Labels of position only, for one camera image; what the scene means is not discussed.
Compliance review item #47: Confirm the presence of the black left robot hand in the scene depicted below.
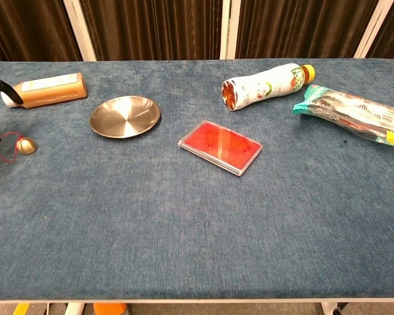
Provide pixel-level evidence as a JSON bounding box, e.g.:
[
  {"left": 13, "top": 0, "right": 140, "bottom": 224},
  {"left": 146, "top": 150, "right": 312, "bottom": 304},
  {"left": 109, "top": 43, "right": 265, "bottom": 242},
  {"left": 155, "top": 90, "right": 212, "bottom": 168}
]
[{"left": 0, "top": 73, "right": 24, "bottom": 146}]

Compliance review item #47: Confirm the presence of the small gold bell red cord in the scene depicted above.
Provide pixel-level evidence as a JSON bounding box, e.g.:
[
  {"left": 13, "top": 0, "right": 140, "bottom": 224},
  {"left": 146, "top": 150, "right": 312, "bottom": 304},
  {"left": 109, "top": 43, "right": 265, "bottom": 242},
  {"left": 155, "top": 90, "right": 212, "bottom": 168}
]
[{"left": 0, "top": 131, "right": 39, "bottom": 164}]

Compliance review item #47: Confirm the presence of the orange liquid bottle white cap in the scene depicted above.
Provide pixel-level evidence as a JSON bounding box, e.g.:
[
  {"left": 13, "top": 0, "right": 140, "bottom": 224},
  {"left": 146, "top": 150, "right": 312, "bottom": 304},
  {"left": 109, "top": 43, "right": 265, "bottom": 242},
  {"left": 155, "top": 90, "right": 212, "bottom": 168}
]
[{"left": 0, "top": 72, "right": 88, "bottom": 110}]

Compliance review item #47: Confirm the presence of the brown curtain panel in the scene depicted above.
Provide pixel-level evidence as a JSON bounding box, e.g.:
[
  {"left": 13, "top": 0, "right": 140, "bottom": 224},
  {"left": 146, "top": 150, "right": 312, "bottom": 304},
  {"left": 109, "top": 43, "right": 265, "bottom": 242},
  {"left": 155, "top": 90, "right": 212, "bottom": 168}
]
[
  {"left": 366, "top": 0, "right": 394, "bottom": 61},
  {"left": 78, "top": 0, "right": 225, "bottom": 62},
  {"left": 0, "top": 0, "right": 83, "bottom": 62},
  {"left": 234, "top": 0, "right": 380, "bottom": 60}
]

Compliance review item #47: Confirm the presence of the round golden metal plate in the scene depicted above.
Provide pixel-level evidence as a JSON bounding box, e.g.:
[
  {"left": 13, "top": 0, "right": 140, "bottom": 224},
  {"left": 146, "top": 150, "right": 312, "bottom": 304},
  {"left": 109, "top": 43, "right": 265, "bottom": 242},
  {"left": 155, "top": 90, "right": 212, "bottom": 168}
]
[{"left": 89, "top": 94, "right": 162, "bottom": 139}]

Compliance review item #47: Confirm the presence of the clear case with red insert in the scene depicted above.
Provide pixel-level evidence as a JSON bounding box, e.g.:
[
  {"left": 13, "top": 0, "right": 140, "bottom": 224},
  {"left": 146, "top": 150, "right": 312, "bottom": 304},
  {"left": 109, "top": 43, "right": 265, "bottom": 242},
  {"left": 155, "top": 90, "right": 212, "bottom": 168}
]
[{"left": 177, "top": 119, "right": 263, "bottom": 179}]

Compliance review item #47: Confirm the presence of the blue tablecloth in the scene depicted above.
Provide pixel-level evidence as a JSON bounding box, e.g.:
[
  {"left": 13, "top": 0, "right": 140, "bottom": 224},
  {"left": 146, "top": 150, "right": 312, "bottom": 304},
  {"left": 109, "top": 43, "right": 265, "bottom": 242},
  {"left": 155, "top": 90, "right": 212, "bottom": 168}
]
[{"left": 0, "top": 58, "right": 394, "bottom": 301}]

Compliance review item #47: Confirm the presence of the orange object under table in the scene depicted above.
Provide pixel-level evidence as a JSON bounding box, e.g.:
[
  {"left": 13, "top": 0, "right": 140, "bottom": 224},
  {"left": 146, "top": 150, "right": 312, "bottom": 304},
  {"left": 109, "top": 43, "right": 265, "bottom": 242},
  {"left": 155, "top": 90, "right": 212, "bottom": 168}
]
[{"left": 93, "top": 303, "right": 128, "bottom": 315}]

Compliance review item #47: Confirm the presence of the tea bottle with yellow cap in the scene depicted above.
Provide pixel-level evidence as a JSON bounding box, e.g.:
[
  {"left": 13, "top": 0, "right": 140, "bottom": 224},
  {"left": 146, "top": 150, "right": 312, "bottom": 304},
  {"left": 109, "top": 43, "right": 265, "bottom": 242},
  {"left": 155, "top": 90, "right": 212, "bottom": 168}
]
[{"left": 221, "top": 62, "right": 317, "bottom": 113}]

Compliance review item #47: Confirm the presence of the teal and clear snack package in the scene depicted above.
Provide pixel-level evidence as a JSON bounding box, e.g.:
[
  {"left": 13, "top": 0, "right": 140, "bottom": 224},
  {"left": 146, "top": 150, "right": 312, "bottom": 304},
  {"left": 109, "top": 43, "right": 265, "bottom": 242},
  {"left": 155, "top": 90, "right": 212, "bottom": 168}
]
[{"left": 292, "top": 83, "right": 394, "bottom": 151}]

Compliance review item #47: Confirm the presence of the white partition post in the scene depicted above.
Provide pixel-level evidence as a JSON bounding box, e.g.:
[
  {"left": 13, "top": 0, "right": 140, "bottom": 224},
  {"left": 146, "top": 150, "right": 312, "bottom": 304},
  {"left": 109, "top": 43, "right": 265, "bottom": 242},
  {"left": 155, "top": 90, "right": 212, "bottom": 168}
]
[
  {"left": 62, "top": 0, "right": 98, "bottom": 62},
  {"left": 353, "top": 0, "right": 394, "bottom": 60},
  {"left": 219, "top": 0, "right": 242, "bottom": 60}
]

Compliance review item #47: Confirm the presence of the white table frame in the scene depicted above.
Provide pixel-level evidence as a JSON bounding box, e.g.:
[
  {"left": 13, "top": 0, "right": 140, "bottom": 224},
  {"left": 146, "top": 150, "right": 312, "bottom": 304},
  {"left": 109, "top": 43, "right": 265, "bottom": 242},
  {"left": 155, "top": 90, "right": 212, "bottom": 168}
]
[{"left": 0, "top": 297, "right": 394, "bottom": 315}]

